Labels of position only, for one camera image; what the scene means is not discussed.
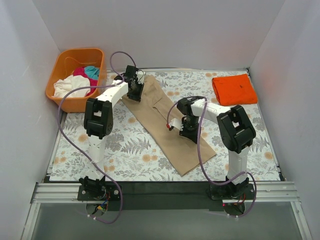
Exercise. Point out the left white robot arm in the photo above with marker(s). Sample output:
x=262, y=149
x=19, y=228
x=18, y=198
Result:
x=98, y=123

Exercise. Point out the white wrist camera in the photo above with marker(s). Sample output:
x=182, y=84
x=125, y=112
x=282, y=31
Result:
x=141, y=76
x=175, y=124

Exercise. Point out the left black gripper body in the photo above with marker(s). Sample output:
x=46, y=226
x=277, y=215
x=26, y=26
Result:
x=136, y=92

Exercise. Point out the folded orange t-shirt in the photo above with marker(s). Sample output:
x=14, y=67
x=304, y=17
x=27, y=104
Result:
x=234, y=90

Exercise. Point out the teal t-shirt in basket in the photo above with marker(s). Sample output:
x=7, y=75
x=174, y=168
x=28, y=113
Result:
x=92, y=72

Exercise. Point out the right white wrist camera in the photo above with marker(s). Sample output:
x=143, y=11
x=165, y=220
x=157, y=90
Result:
x=175, y=124

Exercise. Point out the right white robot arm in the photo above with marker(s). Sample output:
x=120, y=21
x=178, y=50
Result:
x=237, y=134

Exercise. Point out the orange plastic basket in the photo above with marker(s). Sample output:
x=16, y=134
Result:
x=64, y=66

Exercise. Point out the floral patterned table mat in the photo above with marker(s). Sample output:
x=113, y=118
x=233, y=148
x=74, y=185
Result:
x=131, y=154

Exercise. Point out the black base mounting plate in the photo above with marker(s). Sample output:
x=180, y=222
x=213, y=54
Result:
x=172, y=195

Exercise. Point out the beige t-shirt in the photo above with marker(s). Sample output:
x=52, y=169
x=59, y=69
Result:
x=151, y=112

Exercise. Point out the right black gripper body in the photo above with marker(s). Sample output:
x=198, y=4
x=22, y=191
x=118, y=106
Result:
x=188, y=132

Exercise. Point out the magenta t-shirt in basket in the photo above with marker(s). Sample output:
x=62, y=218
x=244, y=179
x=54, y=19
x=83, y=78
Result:
x=81, y=72

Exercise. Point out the aluminium frame rail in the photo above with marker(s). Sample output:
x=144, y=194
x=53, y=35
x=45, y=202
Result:
x=266, y=191

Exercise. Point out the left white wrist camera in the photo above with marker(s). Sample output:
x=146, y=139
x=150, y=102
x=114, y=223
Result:
x=141, y=76

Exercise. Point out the white t-shirt in basket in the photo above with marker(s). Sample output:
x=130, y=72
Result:
x=64, y=86

